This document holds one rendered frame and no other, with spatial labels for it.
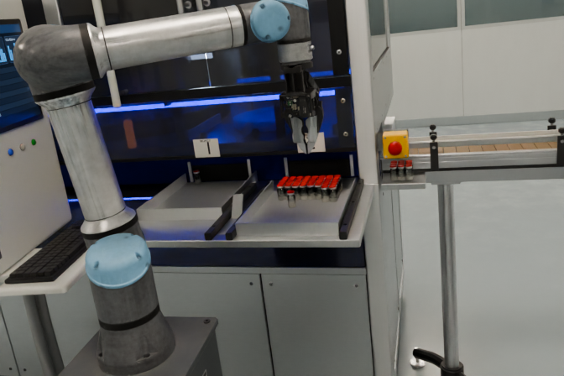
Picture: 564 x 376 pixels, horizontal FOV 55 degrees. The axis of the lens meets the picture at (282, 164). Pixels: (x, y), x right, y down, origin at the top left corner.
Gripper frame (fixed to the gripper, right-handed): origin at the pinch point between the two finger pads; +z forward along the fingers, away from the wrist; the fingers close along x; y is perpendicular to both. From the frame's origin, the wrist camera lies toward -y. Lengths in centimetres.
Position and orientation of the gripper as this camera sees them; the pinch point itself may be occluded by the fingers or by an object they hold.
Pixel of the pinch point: (307, 147)
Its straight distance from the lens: 127.4
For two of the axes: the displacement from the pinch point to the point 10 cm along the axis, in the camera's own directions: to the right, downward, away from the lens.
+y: -2.4, 2.9, -9.3
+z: 1.2, 9.6, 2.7
